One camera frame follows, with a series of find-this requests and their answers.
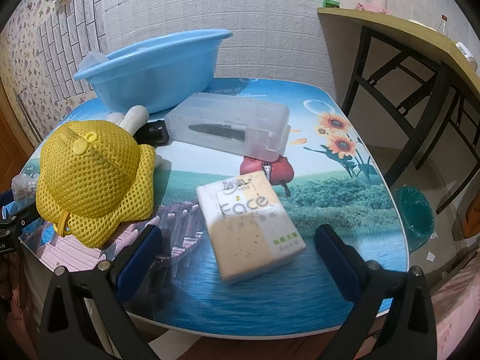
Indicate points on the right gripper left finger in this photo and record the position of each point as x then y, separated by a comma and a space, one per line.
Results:
67, 331

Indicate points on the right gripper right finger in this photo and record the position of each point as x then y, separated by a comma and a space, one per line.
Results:
409, 330

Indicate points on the yellow mesh bag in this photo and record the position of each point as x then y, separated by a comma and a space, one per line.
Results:
93, 177

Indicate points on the clear box of toothpicks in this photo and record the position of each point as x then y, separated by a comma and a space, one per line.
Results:
92, 59

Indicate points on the cotton swab plastic bag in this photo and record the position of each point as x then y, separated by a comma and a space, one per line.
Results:
24, 189

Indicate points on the brown wooden door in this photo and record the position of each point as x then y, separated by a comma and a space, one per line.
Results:
15, 147

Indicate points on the green mesh waste basket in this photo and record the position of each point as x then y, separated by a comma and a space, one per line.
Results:
416, 215

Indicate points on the black green packaged box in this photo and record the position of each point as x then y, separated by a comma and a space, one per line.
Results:
152, 133

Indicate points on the Face tissue pack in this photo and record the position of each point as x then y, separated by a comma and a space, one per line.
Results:
248, 227

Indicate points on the blue plastic basin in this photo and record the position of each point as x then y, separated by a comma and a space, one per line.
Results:
157, 73

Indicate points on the wooden side table black legs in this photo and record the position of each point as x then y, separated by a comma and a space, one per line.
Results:
399, 87

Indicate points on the translucent plastic storage case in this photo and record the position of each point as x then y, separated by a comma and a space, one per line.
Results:
243, 126

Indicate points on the pink cloth on shelf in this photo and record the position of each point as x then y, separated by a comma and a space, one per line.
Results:
370, 7

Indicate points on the green small box on shelf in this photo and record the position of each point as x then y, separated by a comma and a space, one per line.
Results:
330, 4

